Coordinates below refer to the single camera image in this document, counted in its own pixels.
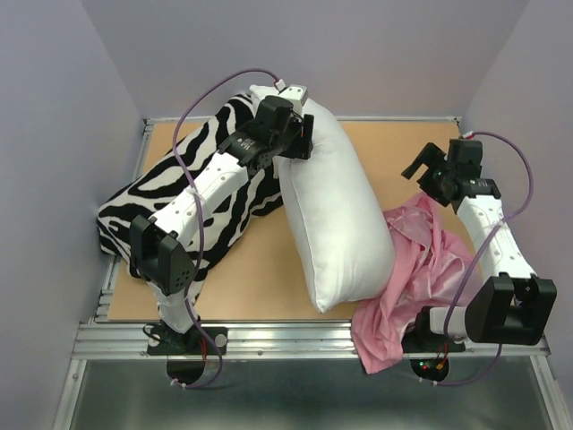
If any pink satin rose pillowcase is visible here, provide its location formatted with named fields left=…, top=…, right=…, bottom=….
left=381, top=193, right=472, bottom=312

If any aluminium frame rail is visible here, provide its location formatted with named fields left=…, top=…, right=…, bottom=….
left=71, top=318, right=552, bottom=360

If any white pillow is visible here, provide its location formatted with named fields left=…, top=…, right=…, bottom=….
left=275, top=99, right=395, bottom=314

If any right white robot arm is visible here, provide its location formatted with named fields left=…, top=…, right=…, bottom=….
left=402, top=132, right=557, bottom=349

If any zebra striped pillow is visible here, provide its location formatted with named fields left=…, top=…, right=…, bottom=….
left=96, top=91, right=286, bottom=310

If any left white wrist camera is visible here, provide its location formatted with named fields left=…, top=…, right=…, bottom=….
left=274, top=79, right=308, bottom=115

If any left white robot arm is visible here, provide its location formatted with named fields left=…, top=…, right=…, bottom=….
left=130, top=86, right=314, bottom=353

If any plain pink pillow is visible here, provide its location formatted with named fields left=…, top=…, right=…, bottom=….
left=351, top=193, right=480, bottom=375

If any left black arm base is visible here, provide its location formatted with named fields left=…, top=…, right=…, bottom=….
left=142, top=322, right=228, bottom=357

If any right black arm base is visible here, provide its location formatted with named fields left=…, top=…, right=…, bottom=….
left=402, top=332, right=466, bottom=355

